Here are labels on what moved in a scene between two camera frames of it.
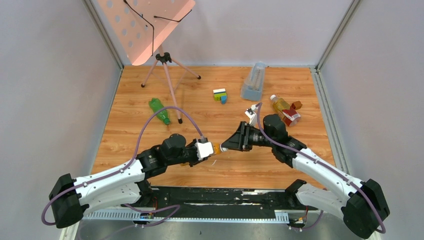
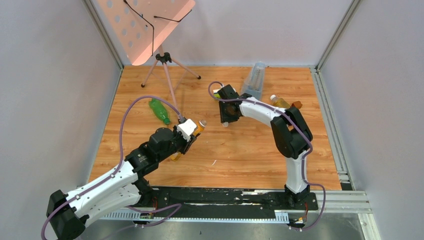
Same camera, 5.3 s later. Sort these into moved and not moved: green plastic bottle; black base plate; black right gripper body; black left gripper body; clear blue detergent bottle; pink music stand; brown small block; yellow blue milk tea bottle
Moved: black right gripper body; yellow blue milk tea bottle; black left gripper body
Not moved: green plastic bottle; pink music stand; black base plate; clear blue detergent bottle; brown small block
